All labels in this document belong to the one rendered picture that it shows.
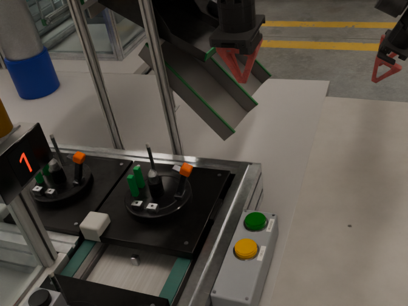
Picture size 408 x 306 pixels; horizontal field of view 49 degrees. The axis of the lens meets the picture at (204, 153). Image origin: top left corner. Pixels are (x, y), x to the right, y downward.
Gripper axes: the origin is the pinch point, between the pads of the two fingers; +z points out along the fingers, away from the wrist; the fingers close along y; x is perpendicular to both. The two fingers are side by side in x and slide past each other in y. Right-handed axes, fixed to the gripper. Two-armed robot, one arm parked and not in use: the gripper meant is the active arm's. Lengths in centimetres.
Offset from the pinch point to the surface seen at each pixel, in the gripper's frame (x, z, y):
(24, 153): -28.4, 2.2, 23.7
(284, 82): -8, 37, -67
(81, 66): -93, 39, -74
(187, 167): -10.4, 16.6, 5.5
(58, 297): -17.1, 15.4, 38.0
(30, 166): -28.4, 4.9, 23.7
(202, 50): -12.9, 2.2, -14.8
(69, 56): -102, 38, -80
